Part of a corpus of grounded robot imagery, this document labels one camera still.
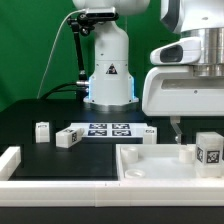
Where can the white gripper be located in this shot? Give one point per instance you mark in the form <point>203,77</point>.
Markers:
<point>174,91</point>

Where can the white square tabletop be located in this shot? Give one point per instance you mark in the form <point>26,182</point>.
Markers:
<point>157,162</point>

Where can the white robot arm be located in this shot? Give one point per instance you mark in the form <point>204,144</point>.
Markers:
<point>110,86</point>

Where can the white base tag plate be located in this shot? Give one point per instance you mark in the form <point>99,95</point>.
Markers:
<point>111,130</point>

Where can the white U-shaped obstacle fence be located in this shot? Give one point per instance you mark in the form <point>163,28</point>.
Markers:
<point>195,192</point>

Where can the grey external camera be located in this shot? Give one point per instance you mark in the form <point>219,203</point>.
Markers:
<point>101,14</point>

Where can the black camera stand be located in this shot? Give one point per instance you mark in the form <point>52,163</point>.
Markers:
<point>80,27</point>

